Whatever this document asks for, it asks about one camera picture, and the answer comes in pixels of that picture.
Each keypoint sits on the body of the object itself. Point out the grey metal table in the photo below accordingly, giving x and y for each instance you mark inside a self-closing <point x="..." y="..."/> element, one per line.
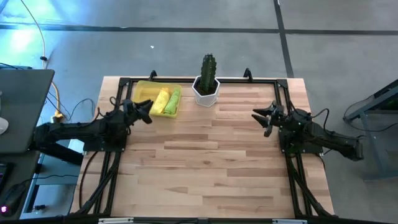
<point x="376" y="102"/>

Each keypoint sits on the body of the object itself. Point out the yellow microfiber towel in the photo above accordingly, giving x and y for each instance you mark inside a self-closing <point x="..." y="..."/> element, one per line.
<point x="160" y="101"/>

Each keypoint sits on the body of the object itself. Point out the black aluminium table frame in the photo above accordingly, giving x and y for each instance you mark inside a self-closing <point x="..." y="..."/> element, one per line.
<point x="248" y="81"/>

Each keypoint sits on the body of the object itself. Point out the white floor box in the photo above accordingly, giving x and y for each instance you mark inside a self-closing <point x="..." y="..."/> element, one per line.
<point x="76" y="146"/>

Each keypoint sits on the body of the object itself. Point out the yellow plastic basket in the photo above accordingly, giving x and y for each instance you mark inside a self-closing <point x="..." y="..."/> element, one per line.
<point x="143" y="91"/>

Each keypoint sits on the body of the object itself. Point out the black frame clamp bracket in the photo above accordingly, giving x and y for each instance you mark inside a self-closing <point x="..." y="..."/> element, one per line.
<point x="247" y="73"/>
<point x="152" y="74"/>

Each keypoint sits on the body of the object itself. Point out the silver edge bracket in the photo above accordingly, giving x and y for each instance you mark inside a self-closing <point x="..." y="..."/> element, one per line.
<point x="115" y="221"/>
<point x="289" y="221"/>

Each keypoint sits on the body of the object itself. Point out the white object on desk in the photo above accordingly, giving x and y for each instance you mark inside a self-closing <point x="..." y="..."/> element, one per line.
<point x="2" y="124"/>

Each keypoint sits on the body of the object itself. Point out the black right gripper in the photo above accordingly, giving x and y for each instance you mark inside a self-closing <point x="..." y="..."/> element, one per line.
<point x="276" y="119"/>

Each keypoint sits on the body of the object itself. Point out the grey desk base shelf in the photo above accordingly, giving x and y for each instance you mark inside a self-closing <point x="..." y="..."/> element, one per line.
<point x="53" y="186"/>

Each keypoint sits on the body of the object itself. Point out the yellow power plug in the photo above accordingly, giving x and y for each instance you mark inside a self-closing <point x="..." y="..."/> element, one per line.
<point x="57" y="118"/>

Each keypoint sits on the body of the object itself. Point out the green microfiber towel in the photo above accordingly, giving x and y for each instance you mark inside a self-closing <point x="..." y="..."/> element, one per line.
<point x="172" y="102"/>

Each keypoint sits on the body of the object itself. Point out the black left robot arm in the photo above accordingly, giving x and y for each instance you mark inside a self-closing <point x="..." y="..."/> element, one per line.
<point x="77" y="130"/>

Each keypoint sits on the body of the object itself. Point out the black desk foot bar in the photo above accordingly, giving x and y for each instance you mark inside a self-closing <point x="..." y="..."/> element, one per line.
<point x="62" y="154"/>

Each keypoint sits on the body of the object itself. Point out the black computer mouse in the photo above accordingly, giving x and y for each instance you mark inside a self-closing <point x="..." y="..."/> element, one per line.
<point x="12" y="199"/>

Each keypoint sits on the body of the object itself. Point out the black side desk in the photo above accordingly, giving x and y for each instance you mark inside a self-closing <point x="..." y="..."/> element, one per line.
<point x="25" y="109"/>

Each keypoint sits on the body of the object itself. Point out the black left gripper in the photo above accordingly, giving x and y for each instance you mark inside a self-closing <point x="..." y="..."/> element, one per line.
<point x="130" y="112"/>

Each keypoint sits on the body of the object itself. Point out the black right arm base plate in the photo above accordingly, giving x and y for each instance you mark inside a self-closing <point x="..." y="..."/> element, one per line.
<point x="286" y="148"/>

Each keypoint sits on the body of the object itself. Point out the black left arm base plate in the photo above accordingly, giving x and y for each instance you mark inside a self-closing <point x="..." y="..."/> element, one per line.
<point x="93" y="148"/>

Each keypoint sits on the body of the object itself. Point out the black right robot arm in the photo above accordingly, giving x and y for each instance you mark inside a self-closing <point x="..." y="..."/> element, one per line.
<point x="329" y="137"/>

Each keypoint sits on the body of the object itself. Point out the white plant pot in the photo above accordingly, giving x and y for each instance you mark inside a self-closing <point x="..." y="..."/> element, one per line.
<point x="205" y="98"/>

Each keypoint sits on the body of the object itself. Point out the green cactus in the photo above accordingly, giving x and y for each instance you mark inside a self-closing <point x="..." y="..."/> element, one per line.
<point x="208" y="73"/>

